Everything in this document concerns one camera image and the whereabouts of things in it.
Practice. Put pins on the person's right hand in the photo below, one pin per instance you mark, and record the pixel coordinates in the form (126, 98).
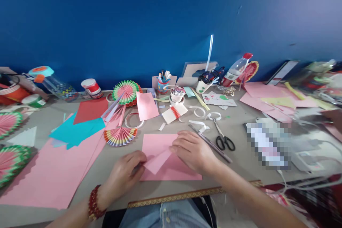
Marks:
(196, 153)

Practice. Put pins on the person's left hand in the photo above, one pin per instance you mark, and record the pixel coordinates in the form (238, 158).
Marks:
(121, 170)

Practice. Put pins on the person's left thumb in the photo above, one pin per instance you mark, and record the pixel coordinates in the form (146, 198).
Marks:
(139, 169)

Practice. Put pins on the person's right fingers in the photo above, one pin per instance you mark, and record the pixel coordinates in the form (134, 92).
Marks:
(188, 137)

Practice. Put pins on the person's left fingers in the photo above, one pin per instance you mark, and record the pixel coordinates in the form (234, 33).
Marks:
(136, 156)

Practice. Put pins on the person's right thumb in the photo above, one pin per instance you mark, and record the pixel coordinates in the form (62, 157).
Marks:
(177, 150)

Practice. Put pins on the pink paper sheet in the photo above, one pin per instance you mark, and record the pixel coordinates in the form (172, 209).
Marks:
(176, 170)

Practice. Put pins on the curled white paper strip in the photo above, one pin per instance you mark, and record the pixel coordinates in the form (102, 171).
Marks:
(199, 124)
(199, 111)
(217, 115)

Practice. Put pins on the grey craft knife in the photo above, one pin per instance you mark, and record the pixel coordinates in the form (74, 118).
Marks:
(211, 143)

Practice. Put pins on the half-open rainbow paper fan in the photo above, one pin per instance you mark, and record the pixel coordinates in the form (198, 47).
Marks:
(120, 137)

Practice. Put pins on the white pleated paper red thread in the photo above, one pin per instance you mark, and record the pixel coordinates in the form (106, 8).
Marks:
(173, 114)

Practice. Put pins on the short white paper strip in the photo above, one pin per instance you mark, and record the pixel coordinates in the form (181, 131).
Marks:
(162, 126)

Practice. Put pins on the clear tape roll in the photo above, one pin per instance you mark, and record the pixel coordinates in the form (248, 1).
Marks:
(133, 124)

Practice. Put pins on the green paper strip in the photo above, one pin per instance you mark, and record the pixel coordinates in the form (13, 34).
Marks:
(201, 99)

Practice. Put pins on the paper cup with scraps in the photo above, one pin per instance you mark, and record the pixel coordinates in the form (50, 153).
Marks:
(177, 95)

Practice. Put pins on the light cyan paper piece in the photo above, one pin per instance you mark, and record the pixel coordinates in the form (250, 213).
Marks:
(189, 91)

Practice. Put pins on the white card with drawings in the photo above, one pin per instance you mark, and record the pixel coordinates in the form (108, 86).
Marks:
(217, 100)

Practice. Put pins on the bundle of pastel paper strips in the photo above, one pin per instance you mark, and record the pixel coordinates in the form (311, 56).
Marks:
(113, 111)

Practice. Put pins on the small curved pink paper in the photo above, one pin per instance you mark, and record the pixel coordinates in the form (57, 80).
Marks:
(146, 106)

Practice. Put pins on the person's body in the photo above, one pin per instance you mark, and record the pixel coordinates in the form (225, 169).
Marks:
(165, 214)

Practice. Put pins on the white cup green dots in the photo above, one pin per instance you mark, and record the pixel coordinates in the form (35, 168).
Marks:
(202, 87)

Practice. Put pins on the dark-edged phone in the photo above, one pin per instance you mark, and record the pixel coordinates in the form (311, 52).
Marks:
(245, 127)

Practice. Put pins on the blue pen holder with pens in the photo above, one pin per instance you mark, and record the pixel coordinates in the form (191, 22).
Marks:
(163, 85)

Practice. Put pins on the gold ornament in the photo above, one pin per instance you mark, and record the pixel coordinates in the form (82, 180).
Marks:
(229, 91)

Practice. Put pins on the cyan paper sheet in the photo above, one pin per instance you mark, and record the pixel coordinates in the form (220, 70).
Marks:
(77, 131)

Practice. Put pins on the small white tape roll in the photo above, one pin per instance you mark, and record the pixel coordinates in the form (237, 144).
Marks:
(110, 97)

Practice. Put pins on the red paper sheet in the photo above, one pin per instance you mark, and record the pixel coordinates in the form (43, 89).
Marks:
(90, 110)

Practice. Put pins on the round rainbow paper fan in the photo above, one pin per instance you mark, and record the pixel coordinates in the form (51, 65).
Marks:
(125, 92)

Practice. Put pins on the card with blue cloud picture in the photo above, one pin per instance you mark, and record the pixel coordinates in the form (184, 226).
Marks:
(193, 69)

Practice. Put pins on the clear bottle red cap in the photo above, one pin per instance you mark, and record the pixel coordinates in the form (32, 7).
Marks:
(235, 71)

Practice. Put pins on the white glue jar red label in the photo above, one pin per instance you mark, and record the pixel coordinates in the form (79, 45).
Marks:
(92, 87)

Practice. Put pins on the large pink paper sheets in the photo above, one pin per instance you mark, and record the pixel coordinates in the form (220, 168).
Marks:
(53, 174)

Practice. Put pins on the pile of pink papers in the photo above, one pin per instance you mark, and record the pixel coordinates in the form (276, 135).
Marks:
(264, 97)

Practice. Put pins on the white plastic stick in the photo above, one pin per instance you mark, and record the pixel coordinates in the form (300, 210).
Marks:
(210, 51)

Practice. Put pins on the red and yellow paper fan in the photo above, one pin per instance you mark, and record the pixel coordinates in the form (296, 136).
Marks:
(252, 70)

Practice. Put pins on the yellow paper triangle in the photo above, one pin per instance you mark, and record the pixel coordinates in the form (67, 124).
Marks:
(283, 101)

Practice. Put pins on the clear water bottle cyan lid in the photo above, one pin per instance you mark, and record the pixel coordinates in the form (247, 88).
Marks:
(57, 86)

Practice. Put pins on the white paper triangle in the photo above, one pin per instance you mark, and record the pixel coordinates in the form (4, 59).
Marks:
(25, 138)

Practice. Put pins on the yellow paper strip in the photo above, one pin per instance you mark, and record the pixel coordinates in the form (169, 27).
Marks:
(294, 91)

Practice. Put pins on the black tablet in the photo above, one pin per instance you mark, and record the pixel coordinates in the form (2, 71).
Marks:
(283, 71)

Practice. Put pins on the white charger box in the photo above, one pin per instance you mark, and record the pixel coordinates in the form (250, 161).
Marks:
(307, 159)

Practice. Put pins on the large watermelon paper fan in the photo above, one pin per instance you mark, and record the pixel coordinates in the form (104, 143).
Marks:
(12, 162)

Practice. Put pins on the small watermelon paper fan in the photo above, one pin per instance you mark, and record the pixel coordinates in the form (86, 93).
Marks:
(9, 125)

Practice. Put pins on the orange container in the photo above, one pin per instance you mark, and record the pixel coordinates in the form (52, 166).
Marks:
(12, 94)

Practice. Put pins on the red patterned cloth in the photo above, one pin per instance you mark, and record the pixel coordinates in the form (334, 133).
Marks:
(315, 201)

